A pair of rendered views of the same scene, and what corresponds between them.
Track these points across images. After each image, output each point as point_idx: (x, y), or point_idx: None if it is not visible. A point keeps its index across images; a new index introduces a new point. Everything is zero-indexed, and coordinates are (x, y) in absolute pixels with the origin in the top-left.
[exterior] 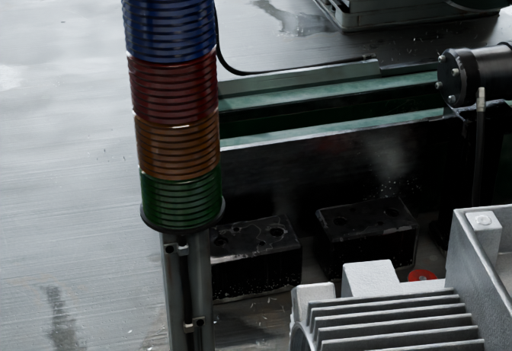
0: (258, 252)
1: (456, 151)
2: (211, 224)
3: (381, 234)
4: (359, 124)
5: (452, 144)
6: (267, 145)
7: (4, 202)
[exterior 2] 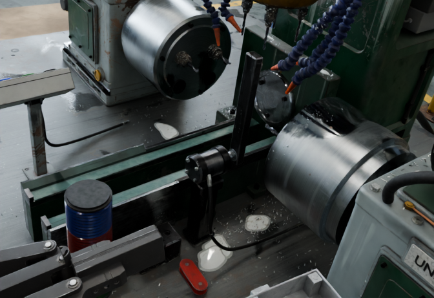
0: None
1: (196, 198)
2: (110, 294)
3: (165, 247)
4: (143, 187)
5: (193, 195)
6: None
7: None
